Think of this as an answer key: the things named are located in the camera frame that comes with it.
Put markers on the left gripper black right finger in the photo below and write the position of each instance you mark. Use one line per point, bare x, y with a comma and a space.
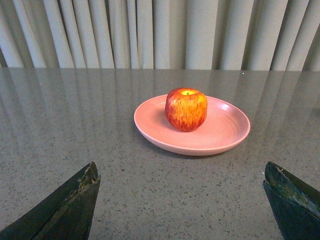
294, 203

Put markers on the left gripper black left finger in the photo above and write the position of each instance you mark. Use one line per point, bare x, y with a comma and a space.
66, 214

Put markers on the red yellow apple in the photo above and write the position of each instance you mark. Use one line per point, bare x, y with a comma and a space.
186, 108

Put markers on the pink plate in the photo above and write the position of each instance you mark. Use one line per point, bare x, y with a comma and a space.
225, 127

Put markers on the white pleated curtain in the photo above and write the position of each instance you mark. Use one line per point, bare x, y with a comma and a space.
254, 35

